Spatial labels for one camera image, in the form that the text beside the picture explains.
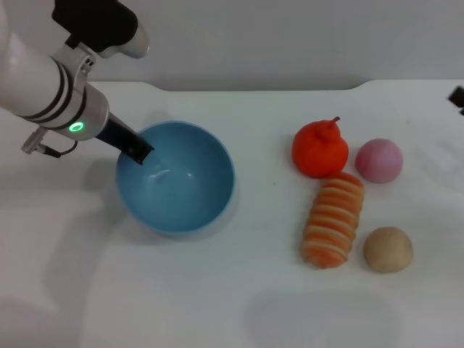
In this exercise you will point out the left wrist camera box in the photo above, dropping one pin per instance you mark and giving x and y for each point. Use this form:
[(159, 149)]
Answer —
[(105, 25)]

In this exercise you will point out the blue bowl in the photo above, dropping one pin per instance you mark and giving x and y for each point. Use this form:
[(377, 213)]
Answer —
[(181, 181)]

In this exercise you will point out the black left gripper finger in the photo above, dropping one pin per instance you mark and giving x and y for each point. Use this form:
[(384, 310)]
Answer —
[(139, 152)]

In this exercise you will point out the tan round bun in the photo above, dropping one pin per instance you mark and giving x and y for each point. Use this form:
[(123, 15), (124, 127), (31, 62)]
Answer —
[(388, 250)]

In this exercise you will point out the orange fruit with stem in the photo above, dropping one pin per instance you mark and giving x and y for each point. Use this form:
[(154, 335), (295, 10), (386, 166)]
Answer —
[(319, 152)]

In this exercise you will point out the orange striped bread roll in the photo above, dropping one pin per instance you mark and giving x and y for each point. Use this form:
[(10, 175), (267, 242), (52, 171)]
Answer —
[(333, 221)]

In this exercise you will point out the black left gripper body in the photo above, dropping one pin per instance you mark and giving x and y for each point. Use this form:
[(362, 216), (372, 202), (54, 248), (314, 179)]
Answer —
[(119, 134)]

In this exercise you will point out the pink round bun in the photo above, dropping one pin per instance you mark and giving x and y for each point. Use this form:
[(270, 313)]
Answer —
[(378, 161)]

